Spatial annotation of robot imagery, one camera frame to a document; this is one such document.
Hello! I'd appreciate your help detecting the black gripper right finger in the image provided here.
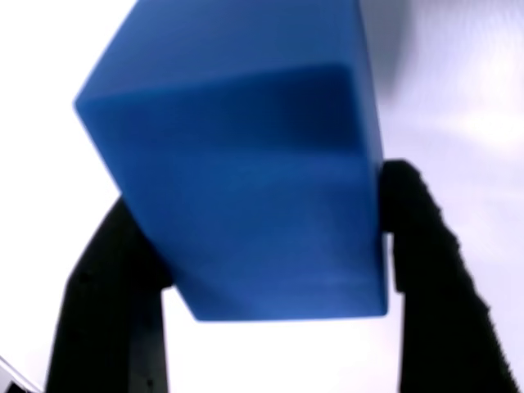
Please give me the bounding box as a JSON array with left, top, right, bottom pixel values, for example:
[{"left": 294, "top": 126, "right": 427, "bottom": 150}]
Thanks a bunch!
[{"left": 380, "top": 160, "right": 521, "bottom": 393}]

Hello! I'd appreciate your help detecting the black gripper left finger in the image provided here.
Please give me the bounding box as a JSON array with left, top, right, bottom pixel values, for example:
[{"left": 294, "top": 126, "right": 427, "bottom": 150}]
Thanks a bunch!
[{"left": 44, "top": 195, "right": 175, "bottom": 393}]

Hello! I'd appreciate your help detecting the blue block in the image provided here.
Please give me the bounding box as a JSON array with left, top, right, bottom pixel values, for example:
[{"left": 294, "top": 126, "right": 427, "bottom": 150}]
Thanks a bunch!
[{"left": 72, "top": 0, "right": 389, "bottom": 323}]

